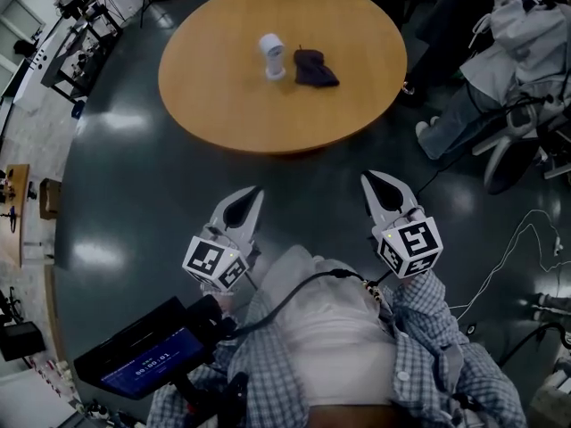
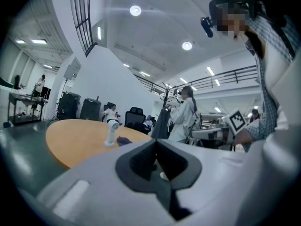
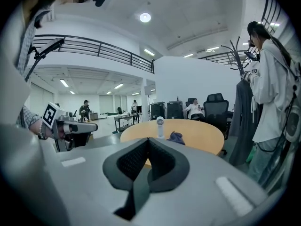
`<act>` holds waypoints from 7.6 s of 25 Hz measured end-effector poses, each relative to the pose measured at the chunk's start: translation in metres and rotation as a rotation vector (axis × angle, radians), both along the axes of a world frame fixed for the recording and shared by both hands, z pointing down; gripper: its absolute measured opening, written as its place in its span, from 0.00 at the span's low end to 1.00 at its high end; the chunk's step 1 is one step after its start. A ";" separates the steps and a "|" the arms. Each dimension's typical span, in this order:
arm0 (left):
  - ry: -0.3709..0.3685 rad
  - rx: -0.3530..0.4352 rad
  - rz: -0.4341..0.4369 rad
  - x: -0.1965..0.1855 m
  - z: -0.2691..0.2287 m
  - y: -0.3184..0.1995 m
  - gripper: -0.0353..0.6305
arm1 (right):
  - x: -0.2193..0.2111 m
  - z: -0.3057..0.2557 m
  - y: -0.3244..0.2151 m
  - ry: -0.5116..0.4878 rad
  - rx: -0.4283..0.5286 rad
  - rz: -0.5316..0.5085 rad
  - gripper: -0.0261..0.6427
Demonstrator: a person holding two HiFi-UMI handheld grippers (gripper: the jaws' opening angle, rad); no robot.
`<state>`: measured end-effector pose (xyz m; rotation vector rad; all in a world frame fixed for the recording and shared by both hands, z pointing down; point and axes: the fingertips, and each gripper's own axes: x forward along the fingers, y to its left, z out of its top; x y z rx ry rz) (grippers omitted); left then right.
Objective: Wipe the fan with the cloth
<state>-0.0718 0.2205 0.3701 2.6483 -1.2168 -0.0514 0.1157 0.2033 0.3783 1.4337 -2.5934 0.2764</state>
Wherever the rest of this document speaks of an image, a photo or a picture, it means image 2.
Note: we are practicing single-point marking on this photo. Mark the person's white undershirt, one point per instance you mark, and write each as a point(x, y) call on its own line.
point(275, 62)

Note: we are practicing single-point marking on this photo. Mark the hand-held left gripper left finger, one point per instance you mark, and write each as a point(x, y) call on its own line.
point(105, 185)

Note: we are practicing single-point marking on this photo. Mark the black monitor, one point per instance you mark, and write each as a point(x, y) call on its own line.
point(46, 92)

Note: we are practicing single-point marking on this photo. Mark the black equipment case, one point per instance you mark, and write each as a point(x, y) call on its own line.
point(90, 109)
point(68, 106)

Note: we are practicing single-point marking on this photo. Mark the black coat rack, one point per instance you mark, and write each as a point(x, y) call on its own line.
point(167, 95)

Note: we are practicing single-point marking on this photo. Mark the dark blue cloth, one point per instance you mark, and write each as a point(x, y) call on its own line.
point(123, 140)

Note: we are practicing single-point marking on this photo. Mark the black head-mounted camera rig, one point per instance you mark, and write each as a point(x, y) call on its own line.
point(207, 26)

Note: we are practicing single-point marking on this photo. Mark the black metal frame table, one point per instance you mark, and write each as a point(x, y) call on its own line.
point(14, 95)

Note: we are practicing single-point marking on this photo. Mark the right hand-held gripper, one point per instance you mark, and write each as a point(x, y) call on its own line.
point(237, 122)

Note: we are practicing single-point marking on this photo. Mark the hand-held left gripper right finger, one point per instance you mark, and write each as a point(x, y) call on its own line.
point(218, 173)

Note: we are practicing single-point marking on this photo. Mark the white cylindrical object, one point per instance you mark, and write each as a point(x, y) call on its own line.
point(111, 133)

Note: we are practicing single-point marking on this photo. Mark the black mezzanine railing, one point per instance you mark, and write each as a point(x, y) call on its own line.
point(91, 48)
point(236, 76)

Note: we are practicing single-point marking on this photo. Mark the black mesh office chair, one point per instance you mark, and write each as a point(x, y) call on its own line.
point(134, 118)

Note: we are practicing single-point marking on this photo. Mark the person's checked shirt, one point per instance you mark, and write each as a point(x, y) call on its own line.
point(268, 98)

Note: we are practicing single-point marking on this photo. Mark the person's right forearm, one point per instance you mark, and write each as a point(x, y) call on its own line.
point(243, 138)

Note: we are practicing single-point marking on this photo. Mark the grey speaker on tripod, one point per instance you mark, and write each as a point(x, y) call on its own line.
point(69, 72)

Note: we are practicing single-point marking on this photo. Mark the ceiling strip lights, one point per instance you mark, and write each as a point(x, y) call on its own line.
point(38, 41)

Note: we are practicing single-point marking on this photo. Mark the round ceiling lamp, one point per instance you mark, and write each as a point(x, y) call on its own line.
point(187, 45)
point(135, 10)

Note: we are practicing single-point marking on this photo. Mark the grey garment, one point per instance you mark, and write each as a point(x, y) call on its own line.
point(162, 123)

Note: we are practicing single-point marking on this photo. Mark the person's head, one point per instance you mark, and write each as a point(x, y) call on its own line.
point(231, 18)

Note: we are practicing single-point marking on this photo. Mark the black high-back chair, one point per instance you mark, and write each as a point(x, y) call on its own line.
point(17, 82)

